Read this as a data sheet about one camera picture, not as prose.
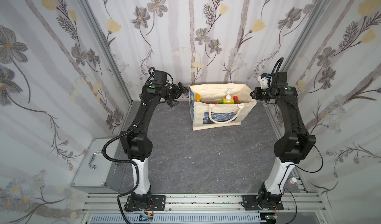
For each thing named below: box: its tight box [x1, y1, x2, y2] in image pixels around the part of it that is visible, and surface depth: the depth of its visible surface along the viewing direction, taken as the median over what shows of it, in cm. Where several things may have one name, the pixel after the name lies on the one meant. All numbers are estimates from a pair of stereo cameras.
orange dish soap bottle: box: [194, 93, 201, 103], surface depth 90 cm
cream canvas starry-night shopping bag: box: [188, 83, 258, 131], surface depth 90 cm
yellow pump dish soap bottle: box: [222, 88, 235, 105], surface depth 93 cm
